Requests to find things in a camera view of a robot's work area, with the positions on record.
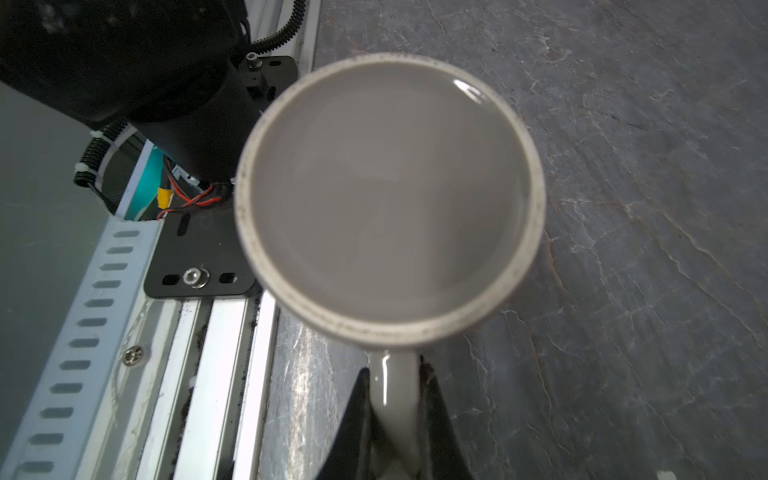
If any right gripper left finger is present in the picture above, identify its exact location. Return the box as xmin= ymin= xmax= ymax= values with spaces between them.
xmin=316 ymin=368 xmax=374 ymax=480

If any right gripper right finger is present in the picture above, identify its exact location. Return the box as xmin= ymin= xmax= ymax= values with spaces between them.
xmin=417 ymin=357 xmax=473 ymax=480

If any large grey upside-down mug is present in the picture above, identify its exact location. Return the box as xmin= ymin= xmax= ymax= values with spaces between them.
xmin=234 ymin=53 xmax=546 ymax=479

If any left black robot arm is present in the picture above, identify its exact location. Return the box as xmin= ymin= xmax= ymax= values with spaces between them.
xmin=1 ymin=1 xmax=306 ymax=183

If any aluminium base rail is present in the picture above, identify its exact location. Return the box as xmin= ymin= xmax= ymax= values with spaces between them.
xmin=77 ymin=0 xmax=325 ymax=480

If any white slotted cable duct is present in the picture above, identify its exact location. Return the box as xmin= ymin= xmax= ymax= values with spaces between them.
xmin=1 ymin=218 xmax=160 ymax=479

